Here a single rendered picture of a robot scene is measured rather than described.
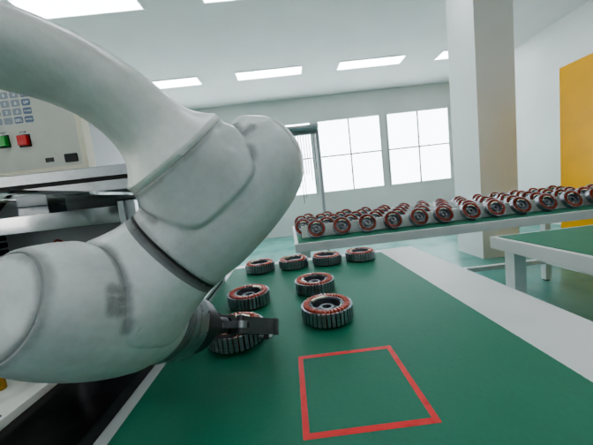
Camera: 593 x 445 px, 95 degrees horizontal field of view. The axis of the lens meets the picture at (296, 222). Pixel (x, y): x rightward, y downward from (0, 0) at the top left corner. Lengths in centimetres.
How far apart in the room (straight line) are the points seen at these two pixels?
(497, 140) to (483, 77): 73
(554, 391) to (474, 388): 9
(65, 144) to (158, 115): 44
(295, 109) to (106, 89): 689
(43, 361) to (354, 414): 32
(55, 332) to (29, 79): 16
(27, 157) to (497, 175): 394
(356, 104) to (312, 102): 105
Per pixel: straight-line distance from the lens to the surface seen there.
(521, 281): 148
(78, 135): 66
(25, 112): 73
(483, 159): 390
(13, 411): 58
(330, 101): 724
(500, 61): 423
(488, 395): 47
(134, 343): 26
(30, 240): 90
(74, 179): 63
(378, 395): 44
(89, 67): 26
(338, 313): 58
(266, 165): 25
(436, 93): 809
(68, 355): 24
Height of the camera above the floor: 103
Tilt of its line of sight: 6 degrees down
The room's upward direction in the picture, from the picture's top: 6 degrees counter-clockwise
